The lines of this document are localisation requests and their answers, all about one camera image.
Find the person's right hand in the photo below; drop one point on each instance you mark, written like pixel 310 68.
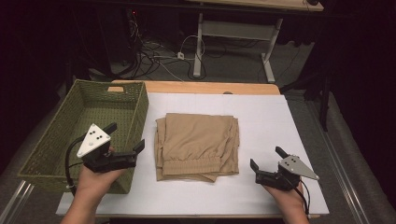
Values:
pixel 289 197

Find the dark box-shaped equipment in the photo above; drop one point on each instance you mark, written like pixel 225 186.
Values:
pixel 115 34

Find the green woven basket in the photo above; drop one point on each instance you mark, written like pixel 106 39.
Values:
pixel 93 109

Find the black metal stand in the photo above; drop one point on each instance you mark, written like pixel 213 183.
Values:
pixel 325 102

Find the aluminium rail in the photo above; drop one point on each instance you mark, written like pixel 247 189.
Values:
pixel 14 202
pixel 342 186

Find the white-framed wooden desk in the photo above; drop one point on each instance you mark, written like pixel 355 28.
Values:
pixel 236 30

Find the person's left hand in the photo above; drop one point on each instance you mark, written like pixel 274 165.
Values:
pixel 93 182

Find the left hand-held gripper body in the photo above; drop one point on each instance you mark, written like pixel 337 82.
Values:
pixel 93 141

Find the white table mat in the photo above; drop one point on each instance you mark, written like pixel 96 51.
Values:
pixel 264 124

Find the tan pants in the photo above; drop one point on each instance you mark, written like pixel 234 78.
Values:
pixel 196 140

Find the white power adapter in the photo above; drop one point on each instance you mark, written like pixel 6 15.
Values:
pixel 180 56

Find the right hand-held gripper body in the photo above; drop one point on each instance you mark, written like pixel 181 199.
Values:
pixel 292 166

